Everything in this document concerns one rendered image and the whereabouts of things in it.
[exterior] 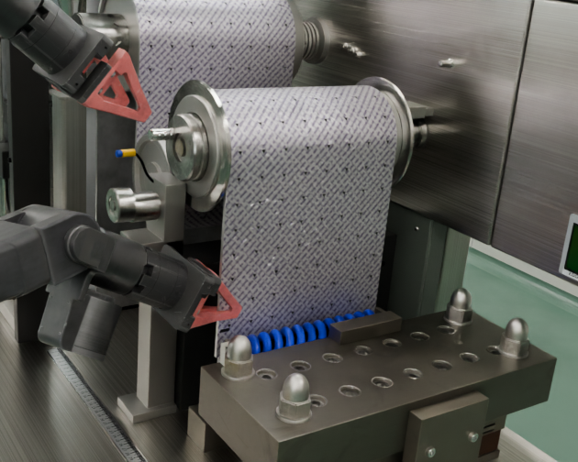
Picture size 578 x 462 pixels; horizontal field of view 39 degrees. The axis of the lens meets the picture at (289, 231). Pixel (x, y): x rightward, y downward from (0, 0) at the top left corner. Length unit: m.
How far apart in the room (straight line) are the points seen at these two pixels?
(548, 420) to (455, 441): 2.10
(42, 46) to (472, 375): 0.58
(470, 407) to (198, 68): 0.55
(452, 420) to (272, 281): 0.26
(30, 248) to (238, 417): 0.27
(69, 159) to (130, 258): 0.81
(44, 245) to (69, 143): 0.87
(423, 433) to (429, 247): 0.33
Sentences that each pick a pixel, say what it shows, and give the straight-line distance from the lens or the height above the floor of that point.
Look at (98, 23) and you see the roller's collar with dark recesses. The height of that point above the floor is 1.36.
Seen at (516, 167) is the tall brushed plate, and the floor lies 1.25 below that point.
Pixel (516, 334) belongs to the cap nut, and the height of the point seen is 1.06.
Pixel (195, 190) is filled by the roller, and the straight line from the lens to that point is 0.93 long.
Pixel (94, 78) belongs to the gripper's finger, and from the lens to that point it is 0.83.
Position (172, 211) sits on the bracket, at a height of 1.17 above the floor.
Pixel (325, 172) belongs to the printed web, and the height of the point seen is 1.23.
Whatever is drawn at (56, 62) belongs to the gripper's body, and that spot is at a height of 1.35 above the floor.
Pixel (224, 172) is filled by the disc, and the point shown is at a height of 1.24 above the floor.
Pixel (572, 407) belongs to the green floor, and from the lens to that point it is 3.15.
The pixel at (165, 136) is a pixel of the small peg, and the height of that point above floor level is 1.26.
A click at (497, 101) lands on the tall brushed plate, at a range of 1.02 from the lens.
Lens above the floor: 1.48
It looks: 19 degrees down
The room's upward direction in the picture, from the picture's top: 5 degrees clockwise
